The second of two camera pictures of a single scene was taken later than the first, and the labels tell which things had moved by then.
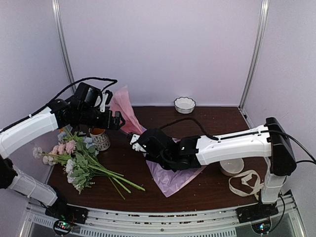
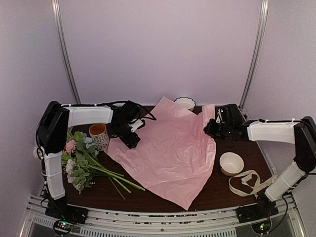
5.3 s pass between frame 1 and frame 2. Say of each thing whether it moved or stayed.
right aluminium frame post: stayed
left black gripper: moved
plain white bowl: stayed
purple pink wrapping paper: moved
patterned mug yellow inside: stayed
